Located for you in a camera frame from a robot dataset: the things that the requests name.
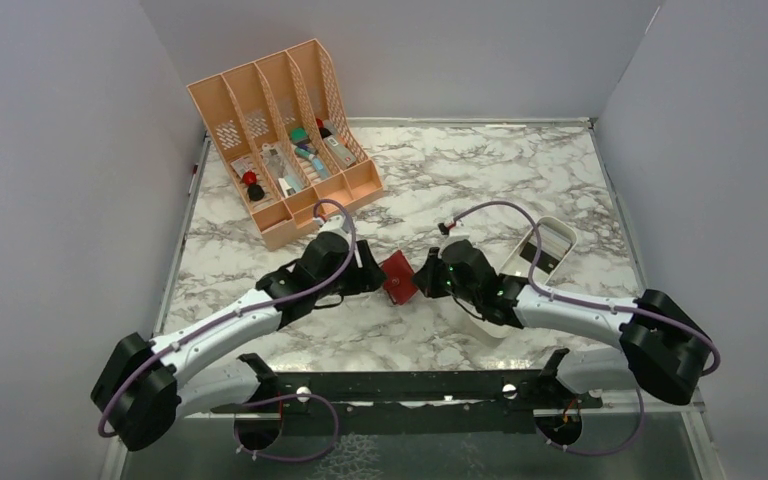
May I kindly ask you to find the red leather card holder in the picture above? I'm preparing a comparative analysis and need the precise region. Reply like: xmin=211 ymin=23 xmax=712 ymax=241
xmin=380 ymin=250 xmax=418 ymax=305

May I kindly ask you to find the black mounting base rail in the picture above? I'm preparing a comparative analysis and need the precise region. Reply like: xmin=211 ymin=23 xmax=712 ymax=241
xmin=218 ymin=349 xmax=602 ymax=450

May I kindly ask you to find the black round cap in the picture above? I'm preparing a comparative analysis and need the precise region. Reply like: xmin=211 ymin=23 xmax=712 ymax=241
xmin=246 ymin=183 xmax=266 ymax=202

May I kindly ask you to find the peach desk file organizer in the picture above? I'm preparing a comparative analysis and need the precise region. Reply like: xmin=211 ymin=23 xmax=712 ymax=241
xmin=187 ymin=39 xmax=384 ymax=250

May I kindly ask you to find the black credit card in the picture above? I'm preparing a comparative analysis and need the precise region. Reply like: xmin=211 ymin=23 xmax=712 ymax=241
xmin=518 ymin=234 xmax=572 ymax=274

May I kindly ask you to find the red round cap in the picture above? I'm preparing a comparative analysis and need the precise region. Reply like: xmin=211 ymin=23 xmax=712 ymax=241
xmin=242 ymin=171 xmax=257 ymax=186

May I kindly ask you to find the light blue marker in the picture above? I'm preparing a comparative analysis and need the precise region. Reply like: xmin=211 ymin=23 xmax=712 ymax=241
xmin=295 ymin=146 xmax=330 ymax=179

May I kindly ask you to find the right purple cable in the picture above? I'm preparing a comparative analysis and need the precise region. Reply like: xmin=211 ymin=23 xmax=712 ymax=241
xmin=450 ymin=200 xmax=722 ymax=379

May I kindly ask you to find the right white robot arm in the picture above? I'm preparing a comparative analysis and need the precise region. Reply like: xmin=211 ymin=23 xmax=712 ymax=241
xmin=412 ymin=239 xmax=714 ymax=407

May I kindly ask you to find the clear packaged item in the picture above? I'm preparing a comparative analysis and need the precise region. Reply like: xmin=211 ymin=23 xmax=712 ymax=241
xmin=261 ymin=143 xmax=303 ymax=198

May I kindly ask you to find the green eraser block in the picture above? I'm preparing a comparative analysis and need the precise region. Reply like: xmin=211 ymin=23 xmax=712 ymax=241
xmin=290 ymin=127 xmax=310 ymax=144

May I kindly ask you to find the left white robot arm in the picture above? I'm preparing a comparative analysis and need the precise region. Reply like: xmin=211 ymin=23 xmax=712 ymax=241
xmin=90 ymin=232 xmax=387 ymax=451

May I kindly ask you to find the white plastic tray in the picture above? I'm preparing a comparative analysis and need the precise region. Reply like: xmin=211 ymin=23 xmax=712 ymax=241
xmin=441 ymin=216 xmax=578 ymax=339

